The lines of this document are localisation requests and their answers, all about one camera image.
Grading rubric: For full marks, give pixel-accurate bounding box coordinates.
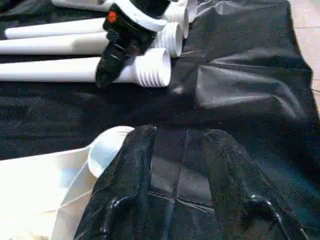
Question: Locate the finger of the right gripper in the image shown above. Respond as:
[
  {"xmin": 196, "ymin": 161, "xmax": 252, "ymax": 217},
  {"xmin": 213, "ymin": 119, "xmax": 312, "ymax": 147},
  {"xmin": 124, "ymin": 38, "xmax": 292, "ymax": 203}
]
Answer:
[{"xmin": 95, "ymin": 47, "xmax": 135, "ymax": 90}]

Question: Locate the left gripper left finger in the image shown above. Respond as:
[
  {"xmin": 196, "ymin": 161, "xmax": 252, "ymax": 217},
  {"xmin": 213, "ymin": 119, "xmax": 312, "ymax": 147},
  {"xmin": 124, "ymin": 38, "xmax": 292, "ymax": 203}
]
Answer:
[{"xmin": 75, "ymin": 125, "xmax": 157, "ymax": 240}]

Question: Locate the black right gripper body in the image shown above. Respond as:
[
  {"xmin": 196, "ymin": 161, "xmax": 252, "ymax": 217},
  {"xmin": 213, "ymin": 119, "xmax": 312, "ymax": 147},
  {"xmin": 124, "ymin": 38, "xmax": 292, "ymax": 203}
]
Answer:
[{"xmin": 102, "ymin": 5, "xmax": 156, "ymax": 56}]

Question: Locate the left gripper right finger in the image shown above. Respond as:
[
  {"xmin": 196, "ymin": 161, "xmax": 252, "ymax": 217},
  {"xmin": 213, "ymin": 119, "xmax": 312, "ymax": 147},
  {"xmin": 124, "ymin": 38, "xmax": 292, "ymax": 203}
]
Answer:
[{"xmin": 202, "ymin": 129, "xmax": 311, "ymax": 240}]

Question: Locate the white plastic table leg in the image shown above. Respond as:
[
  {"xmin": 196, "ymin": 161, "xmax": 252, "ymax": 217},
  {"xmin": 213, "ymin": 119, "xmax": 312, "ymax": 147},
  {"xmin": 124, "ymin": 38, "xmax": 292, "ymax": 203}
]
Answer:
[
  {"xmin": 50, "ymin": 0, "xmax": 199, "ymax": 24},
  {"xmin": 0, "ymin": 22, "xmax": 184, "ymax": 59},
  {"xmin": 0, "ymin": 47, "xmax": 172, "ymax": 89},
  {"xmin": 4, "ymin": 7, "xmax": 190, "ymax": 40}
]

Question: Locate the white plastic table top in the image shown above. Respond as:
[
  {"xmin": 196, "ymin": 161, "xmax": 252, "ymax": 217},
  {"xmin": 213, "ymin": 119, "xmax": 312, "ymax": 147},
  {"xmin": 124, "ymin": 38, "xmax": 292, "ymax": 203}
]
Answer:
[{"xmin": 0, "ymin": 125, "xmax": 136, "ymax": 240}]

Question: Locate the black plastic mat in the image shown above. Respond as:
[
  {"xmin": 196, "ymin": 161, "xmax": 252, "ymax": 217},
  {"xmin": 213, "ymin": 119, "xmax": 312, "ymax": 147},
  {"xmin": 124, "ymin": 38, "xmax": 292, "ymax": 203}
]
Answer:
[{"xmin": 0, "ymin": 0, "xmax": 320, "ymax": 240}]

